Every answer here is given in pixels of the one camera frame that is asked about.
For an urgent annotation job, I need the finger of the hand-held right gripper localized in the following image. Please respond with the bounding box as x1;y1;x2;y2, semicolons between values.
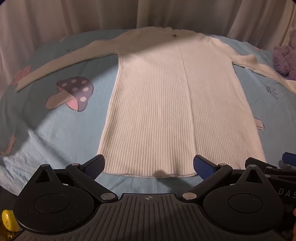
282;152;296;167
245;157;279;175

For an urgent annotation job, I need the blue mushroom print bed sheet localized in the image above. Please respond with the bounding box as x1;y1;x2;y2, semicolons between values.
0;29;296;197

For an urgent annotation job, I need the white pleated curtain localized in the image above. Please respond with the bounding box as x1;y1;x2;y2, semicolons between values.
0;0;296;78

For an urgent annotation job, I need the white ribbed knit sweater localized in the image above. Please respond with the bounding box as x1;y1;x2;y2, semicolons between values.
15;27;296;179

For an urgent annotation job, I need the purple plush toy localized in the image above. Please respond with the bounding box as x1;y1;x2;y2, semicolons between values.
272;29;296;81

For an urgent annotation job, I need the yellow round object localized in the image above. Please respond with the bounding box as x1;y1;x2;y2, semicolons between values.
2;209;20;232

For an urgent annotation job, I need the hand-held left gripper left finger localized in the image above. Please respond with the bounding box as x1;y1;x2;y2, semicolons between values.
32;154;118;202

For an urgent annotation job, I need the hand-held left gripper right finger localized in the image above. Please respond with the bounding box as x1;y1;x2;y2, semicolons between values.
180;155;269;202

